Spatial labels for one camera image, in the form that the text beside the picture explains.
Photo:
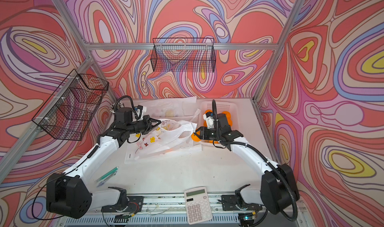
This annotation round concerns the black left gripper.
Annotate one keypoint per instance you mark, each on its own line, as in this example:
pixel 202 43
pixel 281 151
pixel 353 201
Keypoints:
pixel 147 121

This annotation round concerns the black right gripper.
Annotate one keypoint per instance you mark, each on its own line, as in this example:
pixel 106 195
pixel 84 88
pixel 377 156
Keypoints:
pixel 202 129

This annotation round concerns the large front orange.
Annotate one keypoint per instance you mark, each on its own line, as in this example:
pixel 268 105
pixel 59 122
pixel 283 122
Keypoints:
pixel 197 137

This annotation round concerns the white printed plastic bag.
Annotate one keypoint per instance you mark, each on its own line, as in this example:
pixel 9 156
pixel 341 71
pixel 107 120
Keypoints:
pixel 170 138

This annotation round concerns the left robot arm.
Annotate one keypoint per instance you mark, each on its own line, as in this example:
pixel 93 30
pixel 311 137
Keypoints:
pixel 68 193

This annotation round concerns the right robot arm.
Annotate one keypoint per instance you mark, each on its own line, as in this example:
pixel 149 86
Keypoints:
pixel 277 190

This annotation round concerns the right rear orange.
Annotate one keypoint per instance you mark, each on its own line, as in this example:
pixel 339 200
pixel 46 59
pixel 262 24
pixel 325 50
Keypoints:
pixel 228 116

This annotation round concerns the white plastic basket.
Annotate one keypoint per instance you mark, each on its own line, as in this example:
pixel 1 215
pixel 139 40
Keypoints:
pixel 218 107

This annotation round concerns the green pen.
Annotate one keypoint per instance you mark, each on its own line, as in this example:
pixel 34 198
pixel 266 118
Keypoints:
pixel 100 181

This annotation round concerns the pink desk calculator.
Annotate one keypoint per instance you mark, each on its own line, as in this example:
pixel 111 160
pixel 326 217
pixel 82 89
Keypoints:
pixel 197 206

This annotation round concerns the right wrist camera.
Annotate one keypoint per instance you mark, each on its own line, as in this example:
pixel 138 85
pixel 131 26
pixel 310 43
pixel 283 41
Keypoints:
pixel 210 123

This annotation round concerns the black wire basket rear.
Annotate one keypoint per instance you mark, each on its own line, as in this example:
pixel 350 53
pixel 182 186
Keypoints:
pixel 183 54

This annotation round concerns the black wire basket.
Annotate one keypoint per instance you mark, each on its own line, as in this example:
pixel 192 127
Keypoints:
pixel 68 114
pixel 183 54

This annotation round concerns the black wire basket left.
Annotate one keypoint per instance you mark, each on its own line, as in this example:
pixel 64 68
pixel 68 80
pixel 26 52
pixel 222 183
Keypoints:
pixel 68 114

